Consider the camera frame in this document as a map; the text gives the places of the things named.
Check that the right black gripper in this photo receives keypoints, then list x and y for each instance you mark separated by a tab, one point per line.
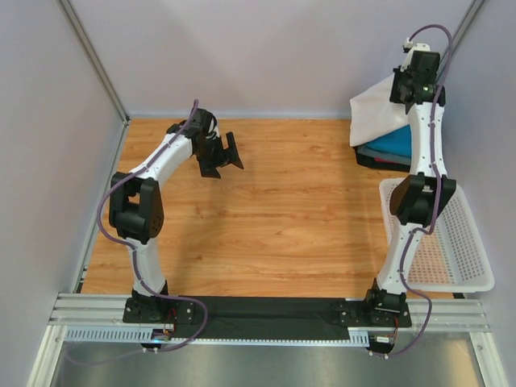
394	95

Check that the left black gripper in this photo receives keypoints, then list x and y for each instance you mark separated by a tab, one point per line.
230	155

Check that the white t-shirt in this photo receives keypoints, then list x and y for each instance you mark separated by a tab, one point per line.
374	115

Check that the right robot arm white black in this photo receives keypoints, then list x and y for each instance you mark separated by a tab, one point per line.
417	201

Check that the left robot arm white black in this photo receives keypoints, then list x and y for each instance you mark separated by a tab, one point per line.
136	209

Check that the folded red t-shirt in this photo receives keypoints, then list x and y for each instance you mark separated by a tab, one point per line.
383	162

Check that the folded black t-shirt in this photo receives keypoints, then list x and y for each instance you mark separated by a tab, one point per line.
369	163

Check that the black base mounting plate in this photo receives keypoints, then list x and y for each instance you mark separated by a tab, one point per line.
255	317

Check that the white plastic perforated basket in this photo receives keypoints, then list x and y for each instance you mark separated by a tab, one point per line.
450	260

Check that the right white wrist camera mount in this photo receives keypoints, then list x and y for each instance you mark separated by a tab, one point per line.
410	48

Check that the right aluminium corner post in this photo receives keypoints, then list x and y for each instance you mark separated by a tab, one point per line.
469	18

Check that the aluminium corner post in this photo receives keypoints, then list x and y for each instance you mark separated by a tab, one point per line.
469	18
92	56

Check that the grey slotted cable duct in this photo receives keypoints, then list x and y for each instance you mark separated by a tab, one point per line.
150	335

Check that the left aluminium corner post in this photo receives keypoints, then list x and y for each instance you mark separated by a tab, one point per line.
92	56

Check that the aluminium frame rail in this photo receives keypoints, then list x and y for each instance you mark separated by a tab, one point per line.
78	309

